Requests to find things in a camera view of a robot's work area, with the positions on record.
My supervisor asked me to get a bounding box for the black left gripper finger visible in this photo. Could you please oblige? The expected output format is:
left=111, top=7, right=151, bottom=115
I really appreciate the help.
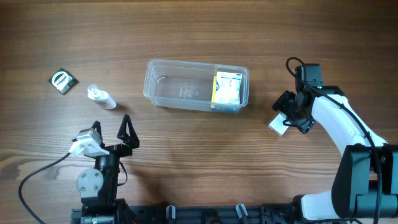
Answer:
left=117, top=114, right=140, bottom=149
left=91, top=121, right=103, bottom=144

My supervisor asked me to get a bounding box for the white green medicine box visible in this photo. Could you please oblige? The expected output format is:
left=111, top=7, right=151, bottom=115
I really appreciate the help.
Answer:
left=268, top=112, right=289, bottom=136

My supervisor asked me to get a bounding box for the green Zam-Buk ointment box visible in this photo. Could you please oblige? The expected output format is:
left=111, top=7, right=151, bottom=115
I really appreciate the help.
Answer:
left=48, top=68, right=78, bottom=95

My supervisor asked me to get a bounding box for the blue VapoDrops box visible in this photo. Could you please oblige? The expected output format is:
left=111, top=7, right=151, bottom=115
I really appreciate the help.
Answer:
left=210, top=65, right=242, bottom=113

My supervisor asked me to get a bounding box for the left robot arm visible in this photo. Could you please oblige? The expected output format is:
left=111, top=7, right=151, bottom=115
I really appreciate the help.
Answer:
left=69, top=114, right=140, bottom=224

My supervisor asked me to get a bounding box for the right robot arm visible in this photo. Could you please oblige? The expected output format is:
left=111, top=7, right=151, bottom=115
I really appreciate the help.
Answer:
left=269, top=63, right=397, bottom=223

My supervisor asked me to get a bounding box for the clear plastic container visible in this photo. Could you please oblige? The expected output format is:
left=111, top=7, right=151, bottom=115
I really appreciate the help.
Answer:
left=143, top=59, right=249, bottom=113

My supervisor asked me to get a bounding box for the white calamine lotion bottle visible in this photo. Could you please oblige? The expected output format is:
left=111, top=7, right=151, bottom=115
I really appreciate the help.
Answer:
left=87, top=84, right=117, bottom=110

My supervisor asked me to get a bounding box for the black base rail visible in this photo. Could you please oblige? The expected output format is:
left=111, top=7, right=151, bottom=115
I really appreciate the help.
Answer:
left=71, top=203, right=297, bottom=224

